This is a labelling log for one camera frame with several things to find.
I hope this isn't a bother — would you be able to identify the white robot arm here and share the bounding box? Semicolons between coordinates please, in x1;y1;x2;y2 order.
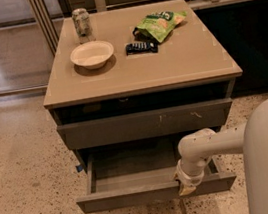
175;99;268;214

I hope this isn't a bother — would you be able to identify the white paper bowl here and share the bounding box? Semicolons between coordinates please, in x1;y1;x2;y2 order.
70;40;114;70

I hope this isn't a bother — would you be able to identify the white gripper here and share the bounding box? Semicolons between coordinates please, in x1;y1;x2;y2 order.
175;157;212;197

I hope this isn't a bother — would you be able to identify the silver drink can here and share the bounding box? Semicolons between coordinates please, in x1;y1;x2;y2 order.
72;8;92;37

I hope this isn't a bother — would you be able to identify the grey drawer cabinet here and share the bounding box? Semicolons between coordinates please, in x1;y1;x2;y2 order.
43;0;242;163

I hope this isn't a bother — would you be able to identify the black snack bar wrapper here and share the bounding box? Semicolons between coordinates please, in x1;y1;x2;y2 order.
125;42;158;55

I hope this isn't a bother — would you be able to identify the blue tape piece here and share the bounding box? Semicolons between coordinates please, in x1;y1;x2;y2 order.
76;164;83;173

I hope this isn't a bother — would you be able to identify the green chip bag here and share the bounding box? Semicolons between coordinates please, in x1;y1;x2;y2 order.
132;11;187;43

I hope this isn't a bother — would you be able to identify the grey drawer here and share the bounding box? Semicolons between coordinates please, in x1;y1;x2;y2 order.
57;98;232;150
68;130;239;214

